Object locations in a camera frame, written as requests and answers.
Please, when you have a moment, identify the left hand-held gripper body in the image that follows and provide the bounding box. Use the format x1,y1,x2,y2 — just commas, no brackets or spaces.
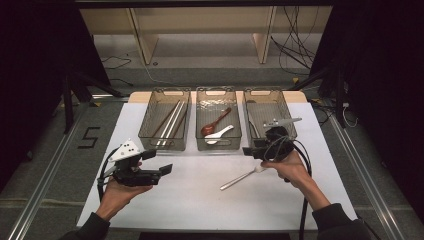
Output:
107,139,162,187

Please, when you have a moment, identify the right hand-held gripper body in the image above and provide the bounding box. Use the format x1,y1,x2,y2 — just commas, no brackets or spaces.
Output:
254,117,303,163

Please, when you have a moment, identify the metal table knife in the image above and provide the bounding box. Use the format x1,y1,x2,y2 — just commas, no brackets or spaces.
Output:
248,118,261,139

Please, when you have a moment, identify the metal fork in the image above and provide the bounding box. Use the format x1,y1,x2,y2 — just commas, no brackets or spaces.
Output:
219,164,268,192

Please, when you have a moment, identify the white ceramic spoon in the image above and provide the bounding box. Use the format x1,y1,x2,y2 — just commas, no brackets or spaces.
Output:
203,124,235,145

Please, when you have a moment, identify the grey clear plastic bin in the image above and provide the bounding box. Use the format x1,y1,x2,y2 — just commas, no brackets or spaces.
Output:
137,87,192,152
195,85,243,152
243,87,298,151

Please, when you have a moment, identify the white chopstick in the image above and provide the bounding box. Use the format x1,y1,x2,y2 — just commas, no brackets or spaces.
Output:
156,100,184,147
161,101,186,148

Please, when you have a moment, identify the brown wooden spoon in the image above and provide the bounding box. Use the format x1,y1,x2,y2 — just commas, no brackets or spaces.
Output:
200,107,232,137

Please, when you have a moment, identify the person's right hand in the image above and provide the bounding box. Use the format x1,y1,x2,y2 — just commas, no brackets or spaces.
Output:
260,151,313,191

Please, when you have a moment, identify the person's left hand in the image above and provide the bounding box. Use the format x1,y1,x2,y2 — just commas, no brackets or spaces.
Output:
94,181,154,223

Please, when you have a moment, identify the white table cover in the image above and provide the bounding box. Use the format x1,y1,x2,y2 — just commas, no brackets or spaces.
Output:
76,101,363,233

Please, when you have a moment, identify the black metal stand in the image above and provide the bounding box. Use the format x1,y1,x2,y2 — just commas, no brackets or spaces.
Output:
288,63,348,129
61,68,124,134

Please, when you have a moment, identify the black curtain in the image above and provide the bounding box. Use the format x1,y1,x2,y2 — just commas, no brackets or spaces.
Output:
309,0,424,221
0,0,111,194

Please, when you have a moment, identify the beige wooden desk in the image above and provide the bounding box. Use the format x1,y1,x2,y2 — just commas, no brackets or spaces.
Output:
79,6,334,66

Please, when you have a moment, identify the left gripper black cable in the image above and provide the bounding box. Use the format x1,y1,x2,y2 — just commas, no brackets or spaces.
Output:
96,148,118,203

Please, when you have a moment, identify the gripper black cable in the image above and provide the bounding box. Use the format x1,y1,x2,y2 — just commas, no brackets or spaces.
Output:
273,134,313,240
96,148,118,203

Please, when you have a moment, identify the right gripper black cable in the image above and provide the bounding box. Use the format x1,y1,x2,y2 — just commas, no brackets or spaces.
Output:
273,134,313,240

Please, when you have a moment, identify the white floor cable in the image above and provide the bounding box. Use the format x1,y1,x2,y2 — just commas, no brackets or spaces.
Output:
143,63,188,88

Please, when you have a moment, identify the black floor cable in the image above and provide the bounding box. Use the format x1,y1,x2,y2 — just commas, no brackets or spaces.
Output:
100,54,133,70

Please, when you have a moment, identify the metal floor rail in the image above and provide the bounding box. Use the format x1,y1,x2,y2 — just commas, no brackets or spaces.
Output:
328,113,406,240
6,103,91,240

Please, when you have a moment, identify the bundle of black cables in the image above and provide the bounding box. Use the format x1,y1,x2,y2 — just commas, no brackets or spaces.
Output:
269,6,318,76

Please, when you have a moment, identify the black frame bar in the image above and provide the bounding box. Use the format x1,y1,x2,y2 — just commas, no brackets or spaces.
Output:
74,0,336,9

